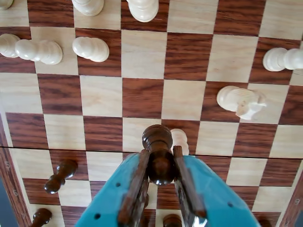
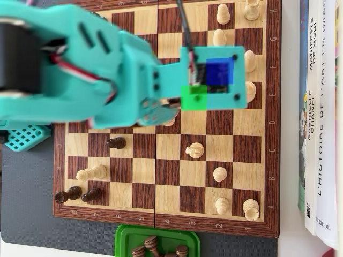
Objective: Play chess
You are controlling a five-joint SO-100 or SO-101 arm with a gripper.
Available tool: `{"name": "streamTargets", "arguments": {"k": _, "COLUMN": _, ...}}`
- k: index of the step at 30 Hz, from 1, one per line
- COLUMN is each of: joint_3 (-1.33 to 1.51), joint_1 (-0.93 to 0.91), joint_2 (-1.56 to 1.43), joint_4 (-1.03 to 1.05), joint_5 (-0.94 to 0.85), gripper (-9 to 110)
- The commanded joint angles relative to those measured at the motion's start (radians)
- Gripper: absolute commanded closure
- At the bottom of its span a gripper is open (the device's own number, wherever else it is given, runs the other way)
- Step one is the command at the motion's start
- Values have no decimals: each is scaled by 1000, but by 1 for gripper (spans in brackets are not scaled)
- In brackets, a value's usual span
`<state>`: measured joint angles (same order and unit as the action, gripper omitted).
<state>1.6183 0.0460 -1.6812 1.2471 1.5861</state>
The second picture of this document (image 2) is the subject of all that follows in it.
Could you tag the light bishop chess piece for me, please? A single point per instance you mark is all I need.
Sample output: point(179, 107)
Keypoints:
point(251, 63)

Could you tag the illustrated blue spine book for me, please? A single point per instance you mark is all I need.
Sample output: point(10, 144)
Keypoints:
point(302, 160)

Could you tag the light knight chess piece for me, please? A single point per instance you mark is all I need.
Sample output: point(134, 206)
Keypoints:
point(195, 150)

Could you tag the light pawn chess piece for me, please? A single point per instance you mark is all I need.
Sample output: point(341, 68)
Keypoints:
point(220, 174)
point(170, 123)
point(222, 205)
point(219, 38)
point(223, 16)

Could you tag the light rook chess piece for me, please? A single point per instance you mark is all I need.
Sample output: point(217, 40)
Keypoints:
point(252, 12)
point(251, 208)

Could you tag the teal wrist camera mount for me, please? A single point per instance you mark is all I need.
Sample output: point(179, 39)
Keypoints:
point(171, 80)

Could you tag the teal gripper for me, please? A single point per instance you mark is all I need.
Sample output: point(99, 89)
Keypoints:
point(139, 111)

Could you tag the teal perforated robot base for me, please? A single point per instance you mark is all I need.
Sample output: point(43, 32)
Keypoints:
point(18, 140)

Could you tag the dark rook chess piece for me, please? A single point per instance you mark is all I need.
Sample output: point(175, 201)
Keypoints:
point(72, 193)

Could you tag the light king chess piece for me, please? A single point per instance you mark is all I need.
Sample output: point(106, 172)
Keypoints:
point(252, 92)

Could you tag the white art history book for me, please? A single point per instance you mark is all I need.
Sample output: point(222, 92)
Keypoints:
point(328, 160)

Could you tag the wooden folding chessboard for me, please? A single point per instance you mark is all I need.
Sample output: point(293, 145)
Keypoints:
point(144, 171)

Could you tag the green plastic container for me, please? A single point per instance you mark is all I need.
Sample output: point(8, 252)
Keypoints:
point(123, 241)

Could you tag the pink object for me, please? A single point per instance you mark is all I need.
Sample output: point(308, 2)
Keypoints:
point(332, 253)

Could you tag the white Gabrielle Chanel book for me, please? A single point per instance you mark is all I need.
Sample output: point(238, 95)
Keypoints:
point(311, 174)

